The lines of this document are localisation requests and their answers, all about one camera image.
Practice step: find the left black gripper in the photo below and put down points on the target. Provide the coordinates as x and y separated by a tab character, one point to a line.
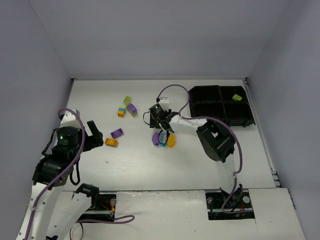
90	141

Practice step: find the green blue orange lego stack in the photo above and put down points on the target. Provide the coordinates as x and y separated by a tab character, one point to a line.
121	111

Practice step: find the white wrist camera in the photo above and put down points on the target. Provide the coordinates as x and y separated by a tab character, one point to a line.
68	119
163	102

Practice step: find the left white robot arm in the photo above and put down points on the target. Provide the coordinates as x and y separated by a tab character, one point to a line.
51	175

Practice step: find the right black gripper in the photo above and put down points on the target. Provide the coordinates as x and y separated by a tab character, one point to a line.
163	124

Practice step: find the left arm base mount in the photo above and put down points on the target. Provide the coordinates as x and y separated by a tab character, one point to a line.
106	205

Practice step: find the lime green lego brick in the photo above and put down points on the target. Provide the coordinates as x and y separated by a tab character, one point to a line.
127	100

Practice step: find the purple oval lego block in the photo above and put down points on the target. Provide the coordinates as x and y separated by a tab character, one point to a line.
155	139

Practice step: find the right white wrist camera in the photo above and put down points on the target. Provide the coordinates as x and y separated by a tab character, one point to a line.
163	102

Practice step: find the purple blue orange lego stack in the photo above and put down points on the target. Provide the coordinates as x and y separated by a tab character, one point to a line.
132	110

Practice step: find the orange oval lego block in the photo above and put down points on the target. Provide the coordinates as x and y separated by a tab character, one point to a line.
171	141

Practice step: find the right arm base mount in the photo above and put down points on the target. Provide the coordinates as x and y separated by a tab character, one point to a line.
239	202

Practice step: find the black compartment sorting tray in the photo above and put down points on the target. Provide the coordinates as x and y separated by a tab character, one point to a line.
216	101

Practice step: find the purple lego brick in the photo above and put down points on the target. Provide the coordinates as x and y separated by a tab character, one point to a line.
117	133

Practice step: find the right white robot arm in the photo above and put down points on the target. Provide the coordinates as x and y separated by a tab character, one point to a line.
217	139

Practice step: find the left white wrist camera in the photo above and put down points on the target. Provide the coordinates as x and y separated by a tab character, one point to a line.
68	119

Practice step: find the teal oval face lego block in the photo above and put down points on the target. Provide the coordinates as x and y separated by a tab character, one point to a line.
163	139

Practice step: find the orange lego brick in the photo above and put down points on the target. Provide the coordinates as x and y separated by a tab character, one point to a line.
111	142

